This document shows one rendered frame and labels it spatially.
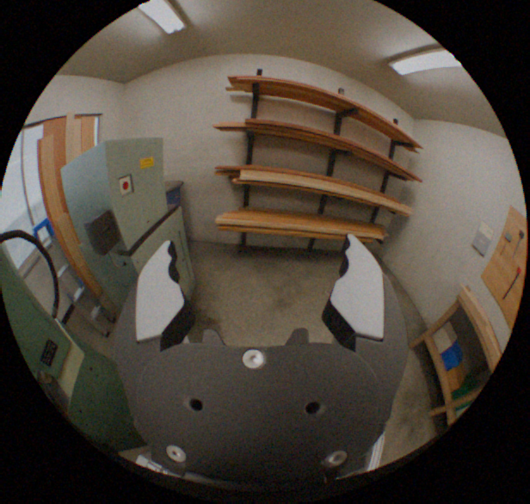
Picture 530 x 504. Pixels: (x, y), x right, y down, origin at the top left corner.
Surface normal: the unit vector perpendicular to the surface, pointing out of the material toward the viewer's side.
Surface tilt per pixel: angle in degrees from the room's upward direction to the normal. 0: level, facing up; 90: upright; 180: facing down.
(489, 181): 90
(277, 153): 90
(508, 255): 90
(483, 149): 90
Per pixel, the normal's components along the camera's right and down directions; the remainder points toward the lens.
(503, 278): -0.99, -0.07
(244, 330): 0.10, -0.84
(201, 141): 0.03, 0.54
